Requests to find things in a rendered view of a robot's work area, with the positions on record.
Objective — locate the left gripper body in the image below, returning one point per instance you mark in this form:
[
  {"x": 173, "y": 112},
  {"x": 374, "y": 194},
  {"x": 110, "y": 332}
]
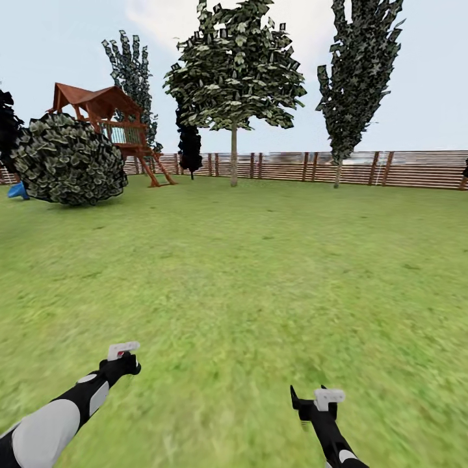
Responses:
[{"x": 122, "y": 366}]

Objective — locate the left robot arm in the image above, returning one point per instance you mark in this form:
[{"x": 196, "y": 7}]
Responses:
[{"x": 38, "y": 440}]

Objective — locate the bush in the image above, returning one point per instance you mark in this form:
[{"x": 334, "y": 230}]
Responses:
[{"x": 64, "y": 160}]

